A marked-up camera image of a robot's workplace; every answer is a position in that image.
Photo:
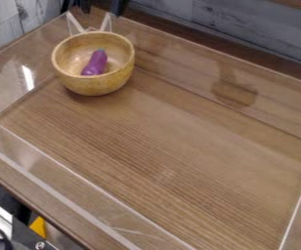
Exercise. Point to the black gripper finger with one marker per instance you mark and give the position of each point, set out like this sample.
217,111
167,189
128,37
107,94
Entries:
119,7
86,6

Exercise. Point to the purple toy eggplant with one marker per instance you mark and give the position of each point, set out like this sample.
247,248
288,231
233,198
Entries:
97,63

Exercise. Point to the brown wooden bowl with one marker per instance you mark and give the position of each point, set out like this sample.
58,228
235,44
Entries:
72,55

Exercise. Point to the yellow black equipment base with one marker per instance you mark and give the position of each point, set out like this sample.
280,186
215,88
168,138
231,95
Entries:
26,239

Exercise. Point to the clear acrylic tray wall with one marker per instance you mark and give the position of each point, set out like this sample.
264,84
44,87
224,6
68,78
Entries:
181,163

